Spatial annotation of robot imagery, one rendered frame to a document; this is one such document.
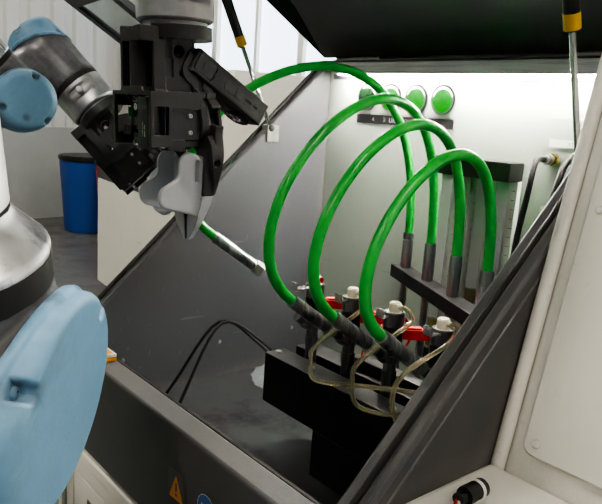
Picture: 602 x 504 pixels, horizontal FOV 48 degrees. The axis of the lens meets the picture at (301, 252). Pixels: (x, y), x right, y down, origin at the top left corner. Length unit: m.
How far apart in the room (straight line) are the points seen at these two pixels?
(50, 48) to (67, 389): 0.77
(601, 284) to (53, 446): 0.57
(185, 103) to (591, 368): 0.48
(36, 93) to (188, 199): 0.27
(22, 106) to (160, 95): 0.27
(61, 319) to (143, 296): 0.92
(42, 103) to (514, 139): 0.69
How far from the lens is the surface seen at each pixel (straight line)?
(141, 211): 4.21
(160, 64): 0.68
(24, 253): 0.30
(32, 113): 0.89
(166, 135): 0.66
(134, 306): 1.22
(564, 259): 0.78
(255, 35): 6.78
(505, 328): 0.76
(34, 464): 0.31
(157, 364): 1.28
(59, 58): 1.05
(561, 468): 0.77
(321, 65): 1.05
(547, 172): 1.08
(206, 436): 0.87
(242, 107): 0.73
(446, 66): 1.17
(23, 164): 7.92
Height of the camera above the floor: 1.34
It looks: 12 degrees down
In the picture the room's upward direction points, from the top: 4 degrees clockwise
